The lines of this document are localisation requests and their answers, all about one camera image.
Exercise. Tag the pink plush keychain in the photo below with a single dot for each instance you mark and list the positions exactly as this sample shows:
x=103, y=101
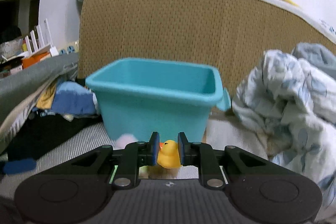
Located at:
x=124, y=140

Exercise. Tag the yellow rubber duck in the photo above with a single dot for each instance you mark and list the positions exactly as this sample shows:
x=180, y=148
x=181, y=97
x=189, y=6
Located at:
x=168, y=155

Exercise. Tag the black clothing pile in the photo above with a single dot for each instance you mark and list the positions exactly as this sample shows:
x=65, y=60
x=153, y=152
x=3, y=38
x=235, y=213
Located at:
x=41, y=134

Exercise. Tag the white router with antennas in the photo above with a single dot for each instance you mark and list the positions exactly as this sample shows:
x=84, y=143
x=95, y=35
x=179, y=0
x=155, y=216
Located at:
x=39, y=41

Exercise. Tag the blue and white cloth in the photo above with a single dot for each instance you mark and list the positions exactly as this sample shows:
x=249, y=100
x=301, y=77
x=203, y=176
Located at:
x=72, y=98

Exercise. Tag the teal plastic storage bin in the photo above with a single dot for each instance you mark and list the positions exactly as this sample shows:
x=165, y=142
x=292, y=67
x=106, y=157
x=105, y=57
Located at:
x=141, y=96

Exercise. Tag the woven rattan headboard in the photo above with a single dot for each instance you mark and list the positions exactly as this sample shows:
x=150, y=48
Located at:
x=228, y=34

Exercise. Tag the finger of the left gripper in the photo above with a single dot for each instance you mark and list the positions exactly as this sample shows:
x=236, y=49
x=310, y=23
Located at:
x=19, y=166

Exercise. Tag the floral white blue quilt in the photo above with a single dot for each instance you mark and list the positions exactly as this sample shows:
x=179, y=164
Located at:
x=290, y=105

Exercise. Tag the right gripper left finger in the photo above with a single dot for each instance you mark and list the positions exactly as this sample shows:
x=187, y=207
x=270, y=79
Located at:
x=93, y=169

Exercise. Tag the yellow cloth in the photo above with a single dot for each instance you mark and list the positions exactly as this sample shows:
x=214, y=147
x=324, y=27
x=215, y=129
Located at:
x=47, y=97

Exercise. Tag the green tissue pack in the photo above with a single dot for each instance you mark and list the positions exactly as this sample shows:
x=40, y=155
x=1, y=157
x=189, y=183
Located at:
x=113, y=174

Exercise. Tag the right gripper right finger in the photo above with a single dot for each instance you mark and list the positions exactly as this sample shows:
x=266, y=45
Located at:
x=215, y=166

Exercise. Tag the white power strip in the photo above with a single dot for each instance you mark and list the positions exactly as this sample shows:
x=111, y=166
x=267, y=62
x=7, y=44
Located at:
x=67, y=48

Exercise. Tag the grey blue blanket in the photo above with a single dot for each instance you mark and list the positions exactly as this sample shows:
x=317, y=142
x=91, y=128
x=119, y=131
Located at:
x=316, y=54

